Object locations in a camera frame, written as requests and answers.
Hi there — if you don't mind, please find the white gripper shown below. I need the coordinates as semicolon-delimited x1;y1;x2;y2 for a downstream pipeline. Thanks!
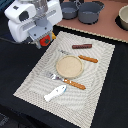
5;0;62;49

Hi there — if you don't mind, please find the brown toy sausage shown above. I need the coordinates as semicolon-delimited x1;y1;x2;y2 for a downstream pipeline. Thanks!
72;44;92;49

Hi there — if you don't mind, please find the red toy tomato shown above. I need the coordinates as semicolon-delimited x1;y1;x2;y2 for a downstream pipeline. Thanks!
40;35;51;46

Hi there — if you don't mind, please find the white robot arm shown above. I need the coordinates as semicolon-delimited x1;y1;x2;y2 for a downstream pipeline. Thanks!
5;0;62;48

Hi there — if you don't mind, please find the small grey pot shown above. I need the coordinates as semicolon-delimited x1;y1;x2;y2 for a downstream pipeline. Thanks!
61;2;78;19

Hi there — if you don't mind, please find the beige round plate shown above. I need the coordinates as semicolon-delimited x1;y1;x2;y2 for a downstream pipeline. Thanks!
56;55;84;79

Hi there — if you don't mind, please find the woven grey placemat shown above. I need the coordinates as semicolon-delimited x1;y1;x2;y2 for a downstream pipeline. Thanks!
14;31;115;128

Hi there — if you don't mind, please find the large grey pot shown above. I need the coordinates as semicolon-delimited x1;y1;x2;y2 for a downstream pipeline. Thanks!
78;1;105;24

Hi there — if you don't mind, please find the beige bowl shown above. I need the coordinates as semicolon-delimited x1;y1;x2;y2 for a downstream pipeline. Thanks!
119;5;128;30

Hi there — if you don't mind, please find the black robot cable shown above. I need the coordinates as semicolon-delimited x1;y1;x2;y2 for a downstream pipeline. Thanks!
0;35;21;45

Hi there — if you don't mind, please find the wooden handled fork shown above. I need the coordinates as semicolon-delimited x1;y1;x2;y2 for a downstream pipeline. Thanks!
45;71;86;90

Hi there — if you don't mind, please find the wooden handled knife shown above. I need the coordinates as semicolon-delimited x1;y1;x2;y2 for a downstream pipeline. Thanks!
58;49;99;64

